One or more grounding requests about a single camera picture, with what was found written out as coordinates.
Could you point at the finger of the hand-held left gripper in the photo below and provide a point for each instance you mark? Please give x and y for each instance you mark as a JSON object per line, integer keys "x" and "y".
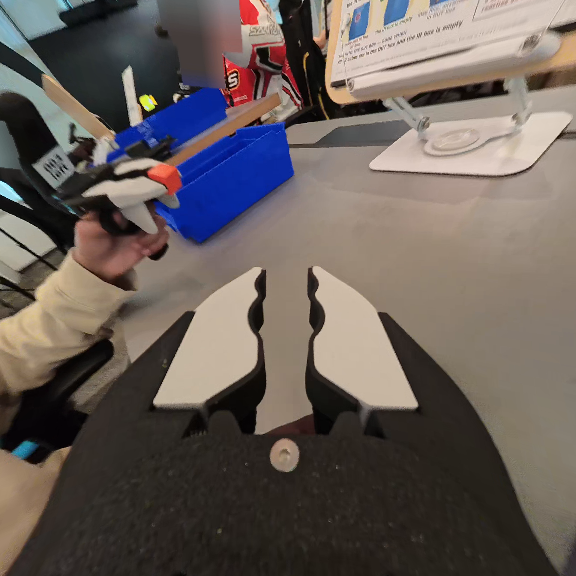
{"x": 130, "y": 189}
{"x": 135, "y": 168}

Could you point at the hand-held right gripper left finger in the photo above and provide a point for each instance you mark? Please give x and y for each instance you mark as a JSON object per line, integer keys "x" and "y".
{"x": 211, "y": 355}

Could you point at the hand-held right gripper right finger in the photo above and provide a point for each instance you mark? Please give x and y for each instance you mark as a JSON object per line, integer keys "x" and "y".
{"x": 360, "y": 351}

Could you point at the red wooden cube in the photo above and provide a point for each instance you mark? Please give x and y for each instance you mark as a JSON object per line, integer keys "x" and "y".
{"x": 166, "y": 177}

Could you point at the blue plastic bin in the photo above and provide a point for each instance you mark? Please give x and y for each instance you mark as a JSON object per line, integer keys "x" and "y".
{"x": 189, "y": 114}
{"x": 243, "y": 180}

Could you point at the person's left forearm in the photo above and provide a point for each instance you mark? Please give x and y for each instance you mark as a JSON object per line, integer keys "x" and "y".
{"x": 49, "y": 324}

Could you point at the person's left hand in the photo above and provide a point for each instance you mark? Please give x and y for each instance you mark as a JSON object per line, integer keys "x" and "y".
{"x": 108, "y": 254}

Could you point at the white printed card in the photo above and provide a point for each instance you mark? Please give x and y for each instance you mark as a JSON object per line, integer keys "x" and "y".
{"x": 132, "y": 96}

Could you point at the brown wooden desk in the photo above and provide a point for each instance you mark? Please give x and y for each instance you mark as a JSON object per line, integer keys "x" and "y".
{"x": 234, "y": 121}

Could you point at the black office chair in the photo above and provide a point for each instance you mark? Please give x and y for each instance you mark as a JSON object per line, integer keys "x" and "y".
{"x": 67, "y": 378}

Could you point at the black jacket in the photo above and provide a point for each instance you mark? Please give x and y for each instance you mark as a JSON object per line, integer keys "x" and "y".
{"x": 306, "y": 58}

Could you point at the instruction sheet on stand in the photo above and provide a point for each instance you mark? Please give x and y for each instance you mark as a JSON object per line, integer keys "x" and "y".
{"x": 495, "y": 144}

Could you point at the printed instruction sheet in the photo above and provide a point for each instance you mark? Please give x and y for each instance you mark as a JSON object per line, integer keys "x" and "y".
{"x": 427, "y": 31}

